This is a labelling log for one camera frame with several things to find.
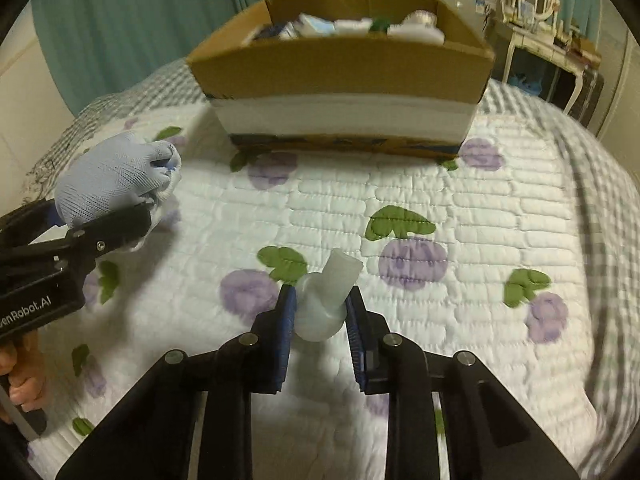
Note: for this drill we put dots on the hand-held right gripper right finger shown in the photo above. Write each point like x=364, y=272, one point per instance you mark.
x=355, y=337

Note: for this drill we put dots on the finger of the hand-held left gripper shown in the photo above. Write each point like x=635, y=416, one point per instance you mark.
x=107, y=232
x=30, y=222

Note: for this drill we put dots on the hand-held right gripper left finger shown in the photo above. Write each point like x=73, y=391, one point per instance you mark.
x=286, y=332

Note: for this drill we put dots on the white sock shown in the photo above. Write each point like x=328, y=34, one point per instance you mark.
x=320, y=310

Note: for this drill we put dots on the white knit glove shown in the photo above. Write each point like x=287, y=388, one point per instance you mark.
x=110, y=180

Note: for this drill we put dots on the floral tissue pack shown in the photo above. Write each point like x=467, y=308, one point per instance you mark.
x=274, y=32

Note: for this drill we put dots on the brown cardboard box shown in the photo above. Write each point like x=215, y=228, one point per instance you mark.
x=350, y=67

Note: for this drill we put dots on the white fluffy towel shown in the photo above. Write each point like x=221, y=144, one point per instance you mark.
x=352, y=26

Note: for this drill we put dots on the white socks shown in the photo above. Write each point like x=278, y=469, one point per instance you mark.
x=417, y=27

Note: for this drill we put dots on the dark green soft item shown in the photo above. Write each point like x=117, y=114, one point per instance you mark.
x=382, y=24

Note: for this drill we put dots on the person's left hand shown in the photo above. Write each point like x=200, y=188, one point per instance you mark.
x=25, y=375

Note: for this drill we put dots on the white floral quilt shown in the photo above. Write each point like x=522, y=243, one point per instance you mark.
x=450, y=220

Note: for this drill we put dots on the wide teal curtain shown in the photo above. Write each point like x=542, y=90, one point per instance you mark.
x=125, y=25

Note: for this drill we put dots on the grey checked bed sheet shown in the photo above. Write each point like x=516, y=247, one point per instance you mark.
x=612, y=260

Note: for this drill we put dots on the blue plastic basket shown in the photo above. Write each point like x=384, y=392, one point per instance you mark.
x=525, y=84

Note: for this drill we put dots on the white dressing table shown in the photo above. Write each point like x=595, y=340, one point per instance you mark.
x=540, y=40

